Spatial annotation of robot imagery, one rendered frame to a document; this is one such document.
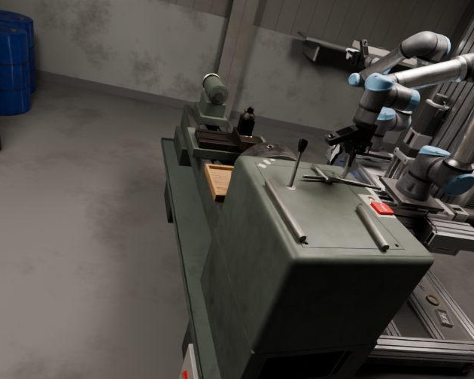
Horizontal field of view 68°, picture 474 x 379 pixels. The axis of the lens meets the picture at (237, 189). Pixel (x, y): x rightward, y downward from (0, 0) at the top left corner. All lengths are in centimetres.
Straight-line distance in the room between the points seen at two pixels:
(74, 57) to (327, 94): 354
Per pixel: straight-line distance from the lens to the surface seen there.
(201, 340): 157
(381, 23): 567
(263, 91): 534
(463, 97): 197
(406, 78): 147
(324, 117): 573
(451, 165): 164
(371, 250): 108
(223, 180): 188
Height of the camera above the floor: 181
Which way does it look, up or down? 30 degrees down
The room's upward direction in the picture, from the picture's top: 17 degrees clockwise
